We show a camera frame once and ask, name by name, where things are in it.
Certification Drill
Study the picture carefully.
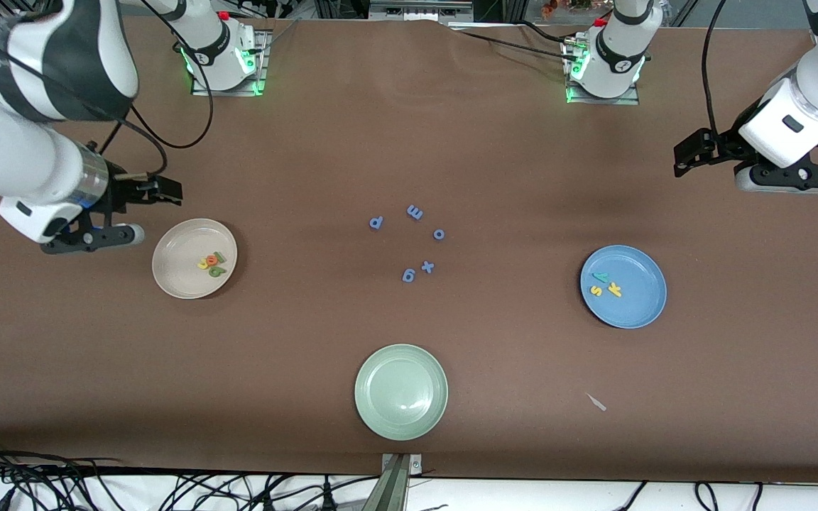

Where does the beige brown plate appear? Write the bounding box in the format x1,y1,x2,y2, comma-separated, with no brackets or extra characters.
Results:
151,218,239,300

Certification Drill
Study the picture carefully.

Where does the blue plate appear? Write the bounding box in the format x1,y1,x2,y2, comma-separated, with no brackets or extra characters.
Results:
579,245,667,329

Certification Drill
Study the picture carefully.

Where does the brown table cover sheet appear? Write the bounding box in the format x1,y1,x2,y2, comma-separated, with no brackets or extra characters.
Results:
0,11,818,487

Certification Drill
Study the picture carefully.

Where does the pale green plate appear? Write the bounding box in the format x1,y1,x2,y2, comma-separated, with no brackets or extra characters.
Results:
354,344,449,441

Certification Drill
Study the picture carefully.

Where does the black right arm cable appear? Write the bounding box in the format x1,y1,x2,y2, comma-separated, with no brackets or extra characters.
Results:
0,14,214,178

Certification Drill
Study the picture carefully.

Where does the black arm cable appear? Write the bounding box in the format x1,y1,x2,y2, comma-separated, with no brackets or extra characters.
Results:
702,0,731,139
0,14,214,178

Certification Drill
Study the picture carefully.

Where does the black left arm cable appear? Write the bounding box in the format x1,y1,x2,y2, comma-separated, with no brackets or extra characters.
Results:
702,0,731,139

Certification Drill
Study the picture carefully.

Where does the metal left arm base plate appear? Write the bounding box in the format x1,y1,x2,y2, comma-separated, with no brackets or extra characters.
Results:
565,35,640,106

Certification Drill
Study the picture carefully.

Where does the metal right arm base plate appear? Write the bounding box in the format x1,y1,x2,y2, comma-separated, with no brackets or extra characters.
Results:
191,28,268,97

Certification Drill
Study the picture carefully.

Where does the black cable on table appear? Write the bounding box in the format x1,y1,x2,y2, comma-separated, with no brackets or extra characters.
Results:
448,25,580,63

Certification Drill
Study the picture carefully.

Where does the black floor cable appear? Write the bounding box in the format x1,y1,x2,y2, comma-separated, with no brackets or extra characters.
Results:
615,481,648,511
693,481,721,511
0,436,133,478

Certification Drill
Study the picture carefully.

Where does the aluminium frame profile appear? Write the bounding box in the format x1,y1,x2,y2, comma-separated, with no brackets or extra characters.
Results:
369,0,474,22

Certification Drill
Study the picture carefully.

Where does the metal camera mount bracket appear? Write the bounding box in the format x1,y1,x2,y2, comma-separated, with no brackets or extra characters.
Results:
381,453,424,511

